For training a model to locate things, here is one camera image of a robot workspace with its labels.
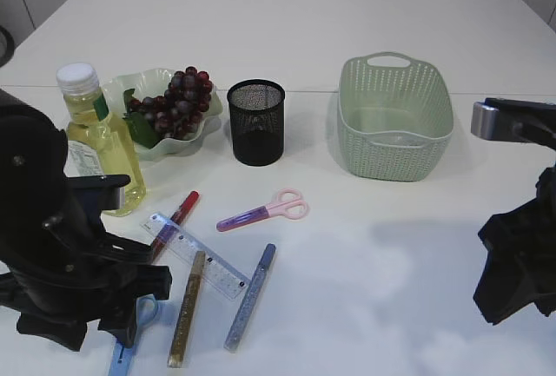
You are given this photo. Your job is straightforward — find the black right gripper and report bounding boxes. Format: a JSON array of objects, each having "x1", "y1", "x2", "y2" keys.
[{"x1": 473, "y1": 168, "x2": 555, "y2": 325}]

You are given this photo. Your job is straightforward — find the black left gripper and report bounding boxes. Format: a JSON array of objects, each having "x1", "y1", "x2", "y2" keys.
[{"x1": 0, "y1": 174, "x2": 173, "y2": 353}]

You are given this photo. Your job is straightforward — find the blue scissors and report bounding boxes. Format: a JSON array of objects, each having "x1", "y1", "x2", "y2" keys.
[{"x1": 106, "y1": 295, "x2": 159, "y2": 376}]

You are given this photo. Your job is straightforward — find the clear plastic sheet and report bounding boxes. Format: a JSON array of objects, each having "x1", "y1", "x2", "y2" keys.
[{"x1": 370, "y1": 131, "x2": 429, "y2": 148}]

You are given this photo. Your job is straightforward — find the yellow tea bottle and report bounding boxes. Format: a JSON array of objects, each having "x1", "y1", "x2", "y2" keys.
[{"x1": 56, "y1": 63, "x2": 146, "y2": 216}]

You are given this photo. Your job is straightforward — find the purple artificial grape bunch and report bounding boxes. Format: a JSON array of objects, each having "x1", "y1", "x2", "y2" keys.
[{"x1": 122, "y1": 66, "x2": 213, "y2": 148}]

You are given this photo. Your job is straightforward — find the pink purple scissors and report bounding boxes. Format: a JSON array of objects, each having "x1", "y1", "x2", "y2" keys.
[{"x1": 216, "y1": 188, "x2": 309, "y2": 232}]

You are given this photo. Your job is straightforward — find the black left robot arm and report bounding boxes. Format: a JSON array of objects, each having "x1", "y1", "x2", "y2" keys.
[{"x1": 1, "y1": 93, "x2": 172, "y2": 351}]

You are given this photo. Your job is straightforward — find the gold glitter glue pen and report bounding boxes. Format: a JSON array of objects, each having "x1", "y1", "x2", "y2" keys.
[{"x1": 167, "y1": 251, "x2": 206, "y2": 368}]

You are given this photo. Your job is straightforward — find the clear plastic ruler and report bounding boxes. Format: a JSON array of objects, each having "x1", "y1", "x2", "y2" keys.
[{"x1": 139, "y1": 214, "x2": 251, "y2": 301}]

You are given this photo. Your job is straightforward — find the silver blue glitter glue pen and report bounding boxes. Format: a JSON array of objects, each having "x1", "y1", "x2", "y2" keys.
[{"x1": 224, "y1": 243, "x2": 276, "y2": 353}]

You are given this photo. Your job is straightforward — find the red glitter glue pen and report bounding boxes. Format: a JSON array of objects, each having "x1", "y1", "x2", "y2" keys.
[{"x1": 150, "y1": 190, "x2": 200, "y2": 263}]

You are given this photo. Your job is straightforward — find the green plastic woven basket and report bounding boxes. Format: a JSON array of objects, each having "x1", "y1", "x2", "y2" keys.
[{"x1": 337, "y1": 52, "x2": 453, "y2": 182}]

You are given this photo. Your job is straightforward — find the black mesh pen holder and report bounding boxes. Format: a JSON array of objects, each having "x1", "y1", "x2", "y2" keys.
[{"x1": 227, "y1": 79, "x2": 285, "y2": 167}]

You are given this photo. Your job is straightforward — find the green wavy glass bowl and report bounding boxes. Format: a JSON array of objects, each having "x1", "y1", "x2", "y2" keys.
[{"x1": 102, "y1": 68, "x2": 222, "y2": 160}]

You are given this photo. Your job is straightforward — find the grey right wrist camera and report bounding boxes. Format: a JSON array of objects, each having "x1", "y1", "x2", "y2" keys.
[{"x1": 471, "y1": 97, "x2": 555, "y2": 150}]

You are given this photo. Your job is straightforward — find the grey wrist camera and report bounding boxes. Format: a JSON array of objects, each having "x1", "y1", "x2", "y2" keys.
[
  {"x1": 68, "y1": 175, "x2": 130, "y2": 212},
  {"x1": 471, "y1": 97, "x2": 555, "y2": 150}
]

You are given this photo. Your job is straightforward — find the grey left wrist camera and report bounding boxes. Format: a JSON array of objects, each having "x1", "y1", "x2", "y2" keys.
[{"x1": 68, "y1": 175, "x2": 130, "y2": 212}]

